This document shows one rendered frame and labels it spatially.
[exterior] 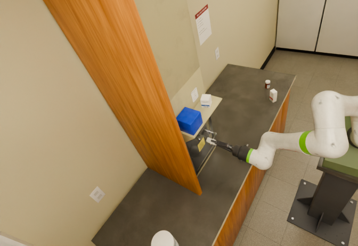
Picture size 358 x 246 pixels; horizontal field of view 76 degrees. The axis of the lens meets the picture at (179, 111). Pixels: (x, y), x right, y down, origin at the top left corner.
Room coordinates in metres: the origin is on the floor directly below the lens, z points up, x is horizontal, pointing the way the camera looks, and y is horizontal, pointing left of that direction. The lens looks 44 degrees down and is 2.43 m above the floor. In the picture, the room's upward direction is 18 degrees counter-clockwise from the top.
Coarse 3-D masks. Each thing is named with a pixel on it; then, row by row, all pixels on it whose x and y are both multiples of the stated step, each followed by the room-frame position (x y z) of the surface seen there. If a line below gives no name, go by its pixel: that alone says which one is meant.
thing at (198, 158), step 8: (208, 120) 1.01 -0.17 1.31; (208, 128) 1.00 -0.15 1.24; (200, 136) 0.93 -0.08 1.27; (208, 136) 0.99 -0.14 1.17; (192, 144) 0.87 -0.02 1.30; (208, 144) 0.97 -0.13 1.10; (192, 152) 0.86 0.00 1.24; (200, 152) 0.90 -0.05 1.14; (208, 152) 0.96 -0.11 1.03; (192, 160) 0.84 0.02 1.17; (200, 160) 0.89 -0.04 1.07; (200, 168) 0.87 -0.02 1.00
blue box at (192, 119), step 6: (186, 108) 0.88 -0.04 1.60; (180, 114) 0.85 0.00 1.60; (186, 114) 0.83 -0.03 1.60; (192, 114) 0.82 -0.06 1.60; (198, 114) 0.81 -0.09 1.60; (180, 120) 0.81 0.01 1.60; (186, 120) 0.79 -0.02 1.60; (192, 120) 0.78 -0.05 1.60; (198, 120) 0.80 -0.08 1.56; (180, 126) 0.81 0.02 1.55; (186, 126) 0.78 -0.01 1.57; (192, 126) 0.76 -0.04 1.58; (198, 126) 0.79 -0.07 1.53; (186, 132) 0.79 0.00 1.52; (192, 132) 0.76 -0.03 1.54
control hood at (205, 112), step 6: (216, 102) 0.94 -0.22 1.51; (198, 108) 0.94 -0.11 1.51; (204, 108) 0.93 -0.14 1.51; (210, 108) 0.91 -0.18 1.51; (204, 114) 0.88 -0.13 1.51; (210, 114) 0.87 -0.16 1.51; (204, 120) 0.84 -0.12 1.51; (198, 132) 0.77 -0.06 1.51; (186, 138) 0.79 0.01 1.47; (192, 138) 0.76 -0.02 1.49
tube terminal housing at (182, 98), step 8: (200, 72) 1.04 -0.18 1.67; (192, 80) 0.99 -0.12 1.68; (200, 80) 1.03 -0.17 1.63; (184, 88) 0.93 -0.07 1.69; (192, 88) 0.98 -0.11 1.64; (200, 88) 1.02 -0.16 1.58; (176, 96) 0.88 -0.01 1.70; (184, 96) 0.92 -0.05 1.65; (200, 96) 1.01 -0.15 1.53; (176, 104) 0.87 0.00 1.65; (184, 104) 0.91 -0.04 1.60; (192, 104) 0.95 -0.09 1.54; (176, 112) 0.86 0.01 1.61
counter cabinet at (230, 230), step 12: (288, 96) 1.52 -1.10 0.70; (276, 120) 1.28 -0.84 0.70; (276, 132) 1.32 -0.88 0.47; (252, 168) 0.89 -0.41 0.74; (252, 180) 0.88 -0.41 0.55; (240, 192) 0.73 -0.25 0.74; (252, 192) 0.88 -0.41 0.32; (240, 204) 0.72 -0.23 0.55; (228, 216) 0.59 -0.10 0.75; (240, 216) 0.71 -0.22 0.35; (228, 228) 0.57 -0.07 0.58; (216, 240) 0.47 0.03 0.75; (228, 240) 0.55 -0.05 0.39
